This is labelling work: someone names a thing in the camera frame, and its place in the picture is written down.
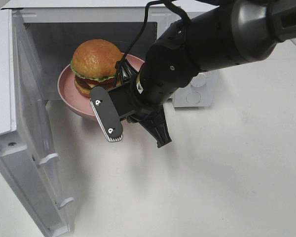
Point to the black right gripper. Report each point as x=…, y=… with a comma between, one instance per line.
x=128, y=105

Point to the white round door-release button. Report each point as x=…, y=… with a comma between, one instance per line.
x=193, y=98

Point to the toy burger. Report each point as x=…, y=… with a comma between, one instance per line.
x=94, y=64

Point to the pink round plate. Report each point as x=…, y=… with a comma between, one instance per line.
x=68, y=92

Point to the white microwave door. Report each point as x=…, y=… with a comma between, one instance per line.
x=28, y=160

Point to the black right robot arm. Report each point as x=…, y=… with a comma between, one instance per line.
x=235, y=32

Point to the white lower microwave knob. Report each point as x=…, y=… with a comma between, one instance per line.
x=199, y=80

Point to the white microwave oven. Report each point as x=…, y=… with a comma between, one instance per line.
x=58, y=27

